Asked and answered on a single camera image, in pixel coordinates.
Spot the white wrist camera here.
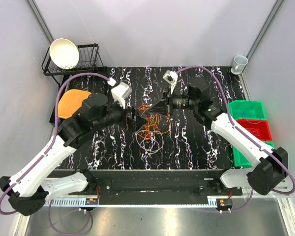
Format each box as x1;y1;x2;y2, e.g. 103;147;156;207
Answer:
111;82;132;109
163;70;178;94

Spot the white bowl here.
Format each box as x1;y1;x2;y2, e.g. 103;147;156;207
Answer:
49;38;80;69

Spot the red bin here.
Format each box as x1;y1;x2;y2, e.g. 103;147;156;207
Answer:
237;119;273;142

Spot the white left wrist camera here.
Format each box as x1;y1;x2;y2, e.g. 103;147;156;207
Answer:
111;82;132;109

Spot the white mug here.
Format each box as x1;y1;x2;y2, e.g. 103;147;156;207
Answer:
231;55;249;75

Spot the green bin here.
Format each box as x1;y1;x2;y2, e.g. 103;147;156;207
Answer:
228;100;267;120
232;140;276;169

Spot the green bin near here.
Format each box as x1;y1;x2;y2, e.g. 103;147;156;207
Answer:
232;140;276;169

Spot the pink cable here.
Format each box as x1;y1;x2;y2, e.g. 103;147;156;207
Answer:
248;126;266;138

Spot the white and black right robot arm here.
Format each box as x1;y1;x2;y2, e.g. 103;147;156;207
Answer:
149;82;288;195

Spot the black wire dish rack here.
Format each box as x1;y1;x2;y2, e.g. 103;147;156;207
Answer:
41;38;108;78

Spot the orange woven basket tray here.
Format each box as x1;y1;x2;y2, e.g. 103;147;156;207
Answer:
58;89;91;119

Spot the aluminium frame rail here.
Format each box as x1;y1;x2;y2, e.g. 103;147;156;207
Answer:
13;177;295;236

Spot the green bin far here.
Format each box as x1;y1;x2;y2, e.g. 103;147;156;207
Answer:
228;100;267;120

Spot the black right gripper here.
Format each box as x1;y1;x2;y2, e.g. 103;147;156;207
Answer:
147;86;198;118

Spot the black marbled mat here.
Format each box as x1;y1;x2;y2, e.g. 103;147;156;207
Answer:
58;66;245;170

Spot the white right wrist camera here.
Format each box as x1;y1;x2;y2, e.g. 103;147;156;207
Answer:
163;70;178;94

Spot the white cable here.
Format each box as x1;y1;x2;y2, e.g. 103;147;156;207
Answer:
135;130;164;154

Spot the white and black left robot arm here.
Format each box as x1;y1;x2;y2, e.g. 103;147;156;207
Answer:
0;93;147;216

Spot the yellow cable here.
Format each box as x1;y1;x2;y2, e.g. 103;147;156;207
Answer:
137;105;172;135

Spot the black tray under basket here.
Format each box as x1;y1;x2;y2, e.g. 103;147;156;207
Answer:
58;75;109;121

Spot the orange cable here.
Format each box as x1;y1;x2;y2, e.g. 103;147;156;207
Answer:
135;115;163;148

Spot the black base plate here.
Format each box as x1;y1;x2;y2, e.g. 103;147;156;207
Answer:
91;170;242;207

